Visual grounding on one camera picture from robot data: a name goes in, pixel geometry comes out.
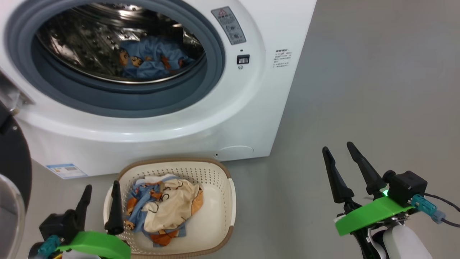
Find blue cartoon print garment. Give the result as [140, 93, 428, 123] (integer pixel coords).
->
[119, 36, 196, 79]

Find cream and blue cartoon garment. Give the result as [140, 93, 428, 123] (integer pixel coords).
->
[125, 174, 204, 247]

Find teal cable connector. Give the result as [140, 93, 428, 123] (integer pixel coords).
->
[38, 236, 61, 258]
[411, 194, 446, 224]

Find cream perforated laundry basket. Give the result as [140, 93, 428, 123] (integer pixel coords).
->
[103, 158, 236, 259]

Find grey warning sticker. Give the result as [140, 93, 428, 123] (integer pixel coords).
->
[211, 6, 247, 45]

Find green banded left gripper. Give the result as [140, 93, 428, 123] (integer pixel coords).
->
[57, 181, 132, 259]

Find thin black right cable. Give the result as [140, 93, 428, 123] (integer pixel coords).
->
[424, 193, 460, 228]

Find black glass washing machine door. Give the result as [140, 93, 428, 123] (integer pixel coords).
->
[0, 101, 33, 259]

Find white front-load washing machine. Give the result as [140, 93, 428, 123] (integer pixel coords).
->
[0, 0, 317, 179]

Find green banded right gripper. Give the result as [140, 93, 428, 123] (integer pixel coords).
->
[322, 142, 414, 259]

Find blue energy label sticker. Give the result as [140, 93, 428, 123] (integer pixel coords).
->
[46, 164, 88, 179]

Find steel washer drum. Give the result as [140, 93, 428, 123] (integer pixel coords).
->
[35, 3, 206, 84]

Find teal left cable connector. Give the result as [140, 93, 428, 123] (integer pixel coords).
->
[38, 236, 61, 258]

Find teal right cable connector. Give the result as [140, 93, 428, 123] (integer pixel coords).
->
[411, 194, 446, 224]

